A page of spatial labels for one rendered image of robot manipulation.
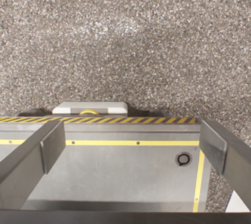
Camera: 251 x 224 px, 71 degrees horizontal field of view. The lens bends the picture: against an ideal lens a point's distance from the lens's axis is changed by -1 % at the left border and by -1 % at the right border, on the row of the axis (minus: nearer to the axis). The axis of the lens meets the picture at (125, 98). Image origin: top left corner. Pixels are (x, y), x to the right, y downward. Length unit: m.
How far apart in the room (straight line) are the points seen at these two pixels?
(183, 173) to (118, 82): 0.41
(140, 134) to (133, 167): 0.09
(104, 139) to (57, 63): 0.43
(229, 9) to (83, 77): 0.61
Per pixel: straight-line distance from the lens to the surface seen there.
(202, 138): 0.17
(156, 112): 0.65
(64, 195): 0.58
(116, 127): 0.44
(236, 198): 1.12
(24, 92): 0.86
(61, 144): 0.16
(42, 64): 0.80
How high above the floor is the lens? 0.72
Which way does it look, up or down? 75 degrees down
